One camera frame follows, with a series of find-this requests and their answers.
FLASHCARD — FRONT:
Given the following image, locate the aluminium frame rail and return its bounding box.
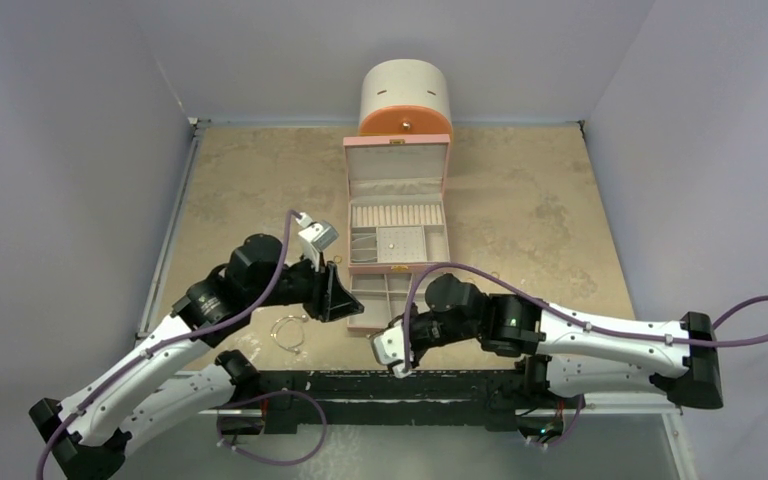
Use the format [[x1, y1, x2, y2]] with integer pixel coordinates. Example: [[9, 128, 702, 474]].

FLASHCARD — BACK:
[[79, 119, 212, 480]]

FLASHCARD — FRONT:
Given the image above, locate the pink box pull-out drawer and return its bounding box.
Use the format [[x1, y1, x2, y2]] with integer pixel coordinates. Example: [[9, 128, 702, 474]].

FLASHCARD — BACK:
[[347, 273, 416, 333]]

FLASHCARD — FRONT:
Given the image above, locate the silver pearl bangle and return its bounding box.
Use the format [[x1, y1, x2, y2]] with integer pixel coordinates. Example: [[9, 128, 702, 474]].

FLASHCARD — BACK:
[[270, 314, 309, 355]]

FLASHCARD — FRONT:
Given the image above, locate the round beige orange box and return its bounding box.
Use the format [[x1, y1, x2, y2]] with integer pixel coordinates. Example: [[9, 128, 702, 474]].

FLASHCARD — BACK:
[[358, 59, 453, 136]]

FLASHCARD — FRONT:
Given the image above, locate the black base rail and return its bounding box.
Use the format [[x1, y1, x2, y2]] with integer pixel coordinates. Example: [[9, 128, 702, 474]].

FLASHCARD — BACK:
[[220, 369, 583, 436]]

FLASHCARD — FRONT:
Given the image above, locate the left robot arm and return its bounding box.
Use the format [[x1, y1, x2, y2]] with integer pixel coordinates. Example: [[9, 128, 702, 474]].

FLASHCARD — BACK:
[[29, 222, 363, 479]]

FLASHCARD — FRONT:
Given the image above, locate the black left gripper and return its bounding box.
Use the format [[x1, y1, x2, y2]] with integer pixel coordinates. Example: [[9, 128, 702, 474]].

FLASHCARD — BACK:
[[249, 250, 363, 321]]

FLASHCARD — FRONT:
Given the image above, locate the pink jewelry box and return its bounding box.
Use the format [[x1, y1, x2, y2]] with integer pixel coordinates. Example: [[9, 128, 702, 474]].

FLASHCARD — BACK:
[[343, 134, 451, 274]]

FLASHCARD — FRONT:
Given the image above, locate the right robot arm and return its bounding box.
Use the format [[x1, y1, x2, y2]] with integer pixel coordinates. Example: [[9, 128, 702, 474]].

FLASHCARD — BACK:
[[407, 274, 724, 410]]

